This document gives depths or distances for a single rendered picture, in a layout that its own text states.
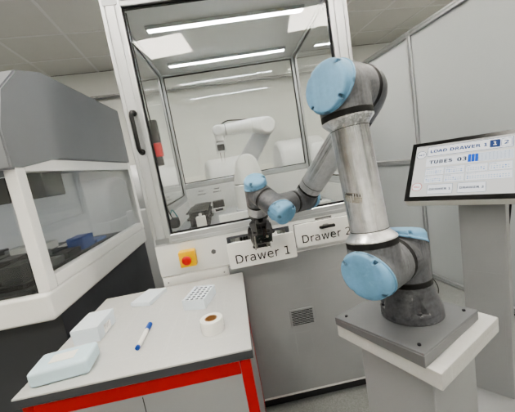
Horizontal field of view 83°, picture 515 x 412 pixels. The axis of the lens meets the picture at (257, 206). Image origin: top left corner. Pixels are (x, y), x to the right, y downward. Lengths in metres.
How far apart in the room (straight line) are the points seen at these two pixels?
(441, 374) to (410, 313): 0.14
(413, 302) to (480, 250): 0.78
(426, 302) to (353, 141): 0.43
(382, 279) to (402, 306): 0.19
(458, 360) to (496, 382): 1.05
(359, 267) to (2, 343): 1.37
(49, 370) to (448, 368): 0.96
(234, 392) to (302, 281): 0.68
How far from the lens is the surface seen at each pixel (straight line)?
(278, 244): 1.26
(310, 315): 1.55
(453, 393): 0.96
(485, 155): 1.51
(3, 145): 1.32
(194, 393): 0.96
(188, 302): 1.14
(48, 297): 1.35
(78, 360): 1.01
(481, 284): 1.63
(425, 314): 0.86
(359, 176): 0.67
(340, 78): 0.67
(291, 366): 1.67
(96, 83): 4.82
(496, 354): 1.79
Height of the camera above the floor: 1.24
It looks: 8 degrees down
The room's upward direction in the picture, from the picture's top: 10 degrees counter-clockwise
